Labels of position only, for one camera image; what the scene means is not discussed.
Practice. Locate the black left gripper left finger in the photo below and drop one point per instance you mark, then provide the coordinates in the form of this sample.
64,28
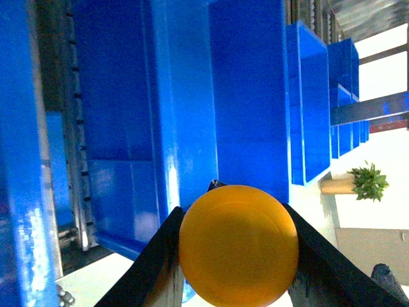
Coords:
148,271

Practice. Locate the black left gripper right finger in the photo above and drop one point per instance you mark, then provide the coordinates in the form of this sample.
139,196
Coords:
325,277

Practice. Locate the yellow mushroom push button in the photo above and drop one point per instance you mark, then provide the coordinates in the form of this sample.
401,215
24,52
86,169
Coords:
238,246

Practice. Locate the blue bin with buttons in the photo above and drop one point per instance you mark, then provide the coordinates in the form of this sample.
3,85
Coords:
309,103

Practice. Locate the potted green plant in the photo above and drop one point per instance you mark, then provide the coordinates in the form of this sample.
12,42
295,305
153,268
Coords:
365,182

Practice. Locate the blue target bin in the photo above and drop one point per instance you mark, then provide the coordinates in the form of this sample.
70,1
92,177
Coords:
27,265

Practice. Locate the empty blue middle bin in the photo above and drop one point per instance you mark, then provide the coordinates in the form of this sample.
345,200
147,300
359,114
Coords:
176,94

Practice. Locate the metal roller rack frame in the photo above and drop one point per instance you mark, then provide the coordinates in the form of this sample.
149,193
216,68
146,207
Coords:
72,222

